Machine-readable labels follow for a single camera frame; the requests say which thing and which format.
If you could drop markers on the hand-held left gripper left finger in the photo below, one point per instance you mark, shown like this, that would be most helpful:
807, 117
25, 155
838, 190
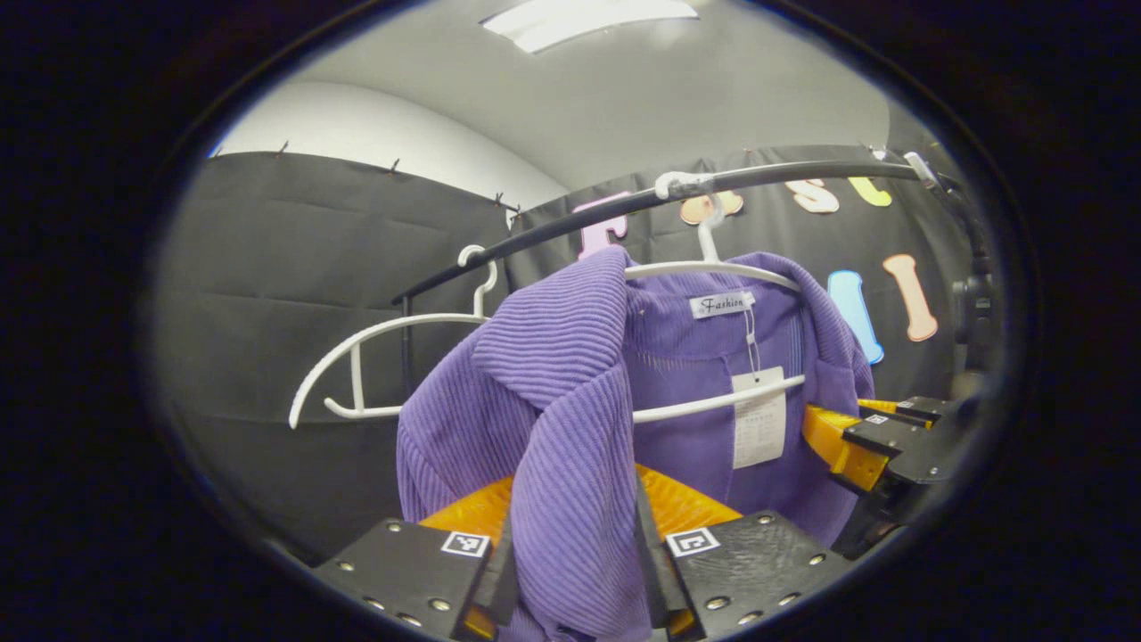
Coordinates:
410, 571

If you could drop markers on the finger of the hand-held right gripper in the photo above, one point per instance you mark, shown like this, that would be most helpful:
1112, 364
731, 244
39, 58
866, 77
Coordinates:
918, 408
878, 437

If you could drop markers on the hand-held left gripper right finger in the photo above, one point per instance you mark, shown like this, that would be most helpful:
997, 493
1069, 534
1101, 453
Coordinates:
660, 580

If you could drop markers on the purple ribbed jacket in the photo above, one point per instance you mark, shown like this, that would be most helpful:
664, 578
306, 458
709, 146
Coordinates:
553, 401

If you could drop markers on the white plastic hanger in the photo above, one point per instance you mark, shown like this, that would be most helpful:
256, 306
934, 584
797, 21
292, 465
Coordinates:
677, 266
357, 374

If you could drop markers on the black metal clothes rack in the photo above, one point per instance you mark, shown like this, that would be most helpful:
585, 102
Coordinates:
820, 169

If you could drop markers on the black tripod stand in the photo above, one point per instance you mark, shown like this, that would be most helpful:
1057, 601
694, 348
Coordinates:
976, 303

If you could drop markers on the black backdrop cloth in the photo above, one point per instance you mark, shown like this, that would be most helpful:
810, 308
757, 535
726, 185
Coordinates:
267, 294

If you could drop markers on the large ceiling light panel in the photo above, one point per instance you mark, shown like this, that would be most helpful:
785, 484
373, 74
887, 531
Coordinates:
579, 22

